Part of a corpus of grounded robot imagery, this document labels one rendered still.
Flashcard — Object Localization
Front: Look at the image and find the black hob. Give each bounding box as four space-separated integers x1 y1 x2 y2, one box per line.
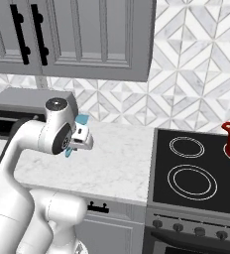
152 127 230 216

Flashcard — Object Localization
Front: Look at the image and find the dark oven knob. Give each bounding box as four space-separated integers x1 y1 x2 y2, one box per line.
152 218 164 230
215 230 229 241
193 226 206 237
172 222 184 233

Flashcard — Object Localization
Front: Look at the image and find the grey wall cupboard door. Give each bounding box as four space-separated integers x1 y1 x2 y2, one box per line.
31 0 158 83
0 0 45 76

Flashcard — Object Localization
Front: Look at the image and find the black cupboard door handle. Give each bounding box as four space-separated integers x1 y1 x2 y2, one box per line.
30 3 51 66
9 3 32 65

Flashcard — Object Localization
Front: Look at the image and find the black drawer handle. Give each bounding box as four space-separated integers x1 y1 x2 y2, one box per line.
86 200 110 214

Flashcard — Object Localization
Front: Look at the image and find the grey microwave oven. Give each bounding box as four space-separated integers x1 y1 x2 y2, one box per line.
0 86 79 140

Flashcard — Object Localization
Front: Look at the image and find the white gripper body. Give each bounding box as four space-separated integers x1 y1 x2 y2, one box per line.
68 131 95 152

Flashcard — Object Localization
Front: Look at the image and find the blue spatula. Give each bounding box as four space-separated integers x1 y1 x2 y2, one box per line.
64 113 90 159

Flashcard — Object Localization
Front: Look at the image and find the grey base cupboard door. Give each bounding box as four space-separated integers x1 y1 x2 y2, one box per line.
74 213 145 254

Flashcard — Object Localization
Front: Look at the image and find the dark oven door handle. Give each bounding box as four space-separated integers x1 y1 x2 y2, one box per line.
149 229 230 254

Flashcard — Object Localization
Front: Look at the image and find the grey drawer front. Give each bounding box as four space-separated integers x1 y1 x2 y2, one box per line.
81 195 147 224

